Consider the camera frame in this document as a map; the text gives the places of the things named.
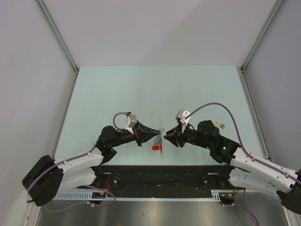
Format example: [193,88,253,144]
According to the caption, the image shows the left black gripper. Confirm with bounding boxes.
[111,120,159,147]

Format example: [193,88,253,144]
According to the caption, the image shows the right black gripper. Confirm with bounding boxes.
[163,122,212,150]

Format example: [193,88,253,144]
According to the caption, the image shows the blue tagged key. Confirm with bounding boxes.
[154,138,162,145]

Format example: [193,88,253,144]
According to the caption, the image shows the red handled keyring holder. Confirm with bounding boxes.
[158,127,164,153]

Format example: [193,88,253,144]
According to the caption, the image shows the yellow tagged key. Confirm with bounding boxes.
[214,122,225,129]

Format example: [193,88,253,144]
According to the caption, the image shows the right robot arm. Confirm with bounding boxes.
[164,120,301,214]

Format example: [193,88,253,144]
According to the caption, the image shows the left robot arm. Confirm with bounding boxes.
[22,121,159,207]

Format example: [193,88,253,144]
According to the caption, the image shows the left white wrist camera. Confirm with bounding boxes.
[125,112,137,134]

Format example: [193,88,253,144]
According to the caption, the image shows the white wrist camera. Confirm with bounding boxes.
[175,109,190,133]
[125,112,137,134]

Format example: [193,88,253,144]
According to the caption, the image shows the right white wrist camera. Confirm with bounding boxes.
[175,109,190,133]

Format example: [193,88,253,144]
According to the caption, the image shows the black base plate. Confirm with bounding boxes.
[77,164,275,198]

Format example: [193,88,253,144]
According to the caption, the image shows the slotted cable duct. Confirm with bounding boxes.
[53,190,238,202]

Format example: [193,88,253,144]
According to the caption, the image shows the left aluminium frame post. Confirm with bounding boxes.
[35,0,79,75]

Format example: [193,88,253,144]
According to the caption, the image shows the aluminium frame post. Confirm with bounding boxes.
[240,0,286,73]
[35,0,79,75]

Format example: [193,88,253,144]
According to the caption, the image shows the right aluminium frame post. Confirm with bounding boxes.
[240,0,286,73]

